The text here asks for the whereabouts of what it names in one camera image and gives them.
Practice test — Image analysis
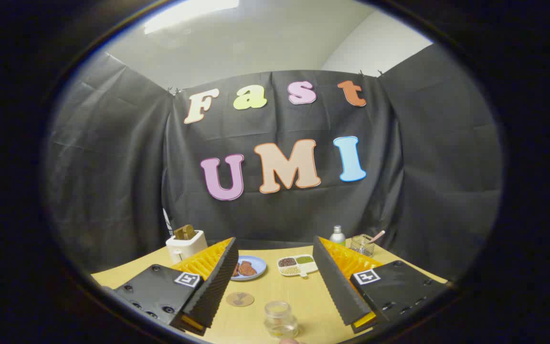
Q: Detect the white divided grain dish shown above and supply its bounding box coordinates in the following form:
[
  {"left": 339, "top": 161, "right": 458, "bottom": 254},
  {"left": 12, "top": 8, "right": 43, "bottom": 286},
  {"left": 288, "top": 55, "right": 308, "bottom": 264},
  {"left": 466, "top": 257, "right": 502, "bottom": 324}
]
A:
[{"left": 277, "top": 254, "right": 319, "bottom": 278}]

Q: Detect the black backdrop cloth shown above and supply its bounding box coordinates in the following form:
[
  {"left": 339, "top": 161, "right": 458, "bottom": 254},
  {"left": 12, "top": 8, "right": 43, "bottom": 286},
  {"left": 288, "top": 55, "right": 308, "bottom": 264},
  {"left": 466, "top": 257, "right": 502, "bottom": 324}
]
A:
[{"left": 43, "top": 43, "right": 504, "bottom": 282}]

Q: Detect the round cork coaster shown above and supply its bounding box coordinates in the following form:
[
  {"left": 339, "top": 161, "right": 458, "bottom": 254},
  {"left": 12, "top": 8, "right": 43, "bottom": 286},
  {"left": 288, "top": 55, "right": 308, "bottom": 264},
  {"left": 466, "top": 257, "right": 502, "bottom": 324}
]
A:
[{"left": 226, "top": 292, "right": 255, "bottom": 307}]

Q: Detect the blue plate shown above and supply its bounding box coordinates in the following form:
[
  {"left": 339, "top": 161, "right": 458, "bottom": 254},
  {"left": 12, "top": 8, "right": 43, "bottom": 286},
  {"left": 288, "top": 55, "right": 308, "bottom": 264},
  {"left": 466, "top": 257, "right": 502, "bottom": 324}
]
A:
[{"left": 231, "top": 256, "right": 267, "bottom": 281}]

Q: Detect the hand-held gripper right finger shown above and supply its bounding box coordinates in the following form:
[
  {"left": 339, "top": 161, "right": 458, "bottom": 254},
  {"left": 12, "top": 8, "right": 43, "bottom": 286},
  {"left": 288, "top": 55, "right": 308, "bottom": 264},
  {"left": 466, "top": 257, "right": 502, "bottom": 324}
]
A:
[{"left": 312, "top": 236, "right": 450, "bottom": 334}]

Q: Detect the clear glass cup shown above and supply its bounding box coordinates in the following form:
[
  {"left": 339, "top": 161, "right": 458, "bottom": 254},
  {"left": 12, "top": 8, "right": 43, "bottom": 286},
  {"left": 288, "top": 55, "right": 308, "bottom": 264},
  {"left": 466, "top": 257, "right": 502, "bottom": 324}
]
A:
[{"left": 264, "top": 301, "right": 299, "bottom": 339}]

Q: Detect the white toaster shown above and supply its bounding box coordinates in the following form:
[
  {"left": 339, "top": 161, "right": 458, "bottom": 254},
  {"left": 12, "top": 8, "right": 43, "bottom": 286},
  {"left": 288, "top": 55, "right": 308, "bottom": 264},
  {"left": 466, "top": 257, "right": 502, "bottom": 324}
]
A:
[{"left": 166, "top": 229, "right": 208, "bottom": 264}]

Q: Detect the clear glass holder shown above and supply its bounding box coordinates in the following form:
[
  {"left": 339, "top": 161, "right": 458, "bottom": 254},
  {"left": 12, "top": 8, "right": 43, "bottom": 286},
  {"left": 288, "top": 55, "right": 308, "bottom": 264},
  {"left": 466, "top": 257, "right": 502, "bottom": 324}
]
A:
[{"left": 350, "top": 235, "right": 375, "bottom": 258}]

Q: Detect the wooden table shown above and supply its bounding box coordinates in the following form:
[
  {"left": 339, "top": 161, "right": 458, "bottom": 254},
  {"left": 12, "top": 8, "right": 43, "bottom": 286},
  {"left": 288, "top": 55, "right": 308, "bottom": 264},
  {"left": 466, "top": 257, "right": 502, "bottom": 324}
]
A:
[{"left": 91, "top": 238, "right": 447, "bottom": 344}]

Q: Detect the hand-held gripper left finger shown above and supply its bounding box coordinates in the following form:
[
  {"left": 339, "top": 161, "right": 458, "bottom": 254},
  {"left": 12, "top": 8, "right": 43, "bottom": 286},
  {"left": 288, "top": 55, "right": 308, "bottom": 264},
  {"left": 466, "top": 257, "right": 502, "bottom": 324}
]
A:
[{"left": 113, "top": 237, "right": 240, "bottom": 336}]

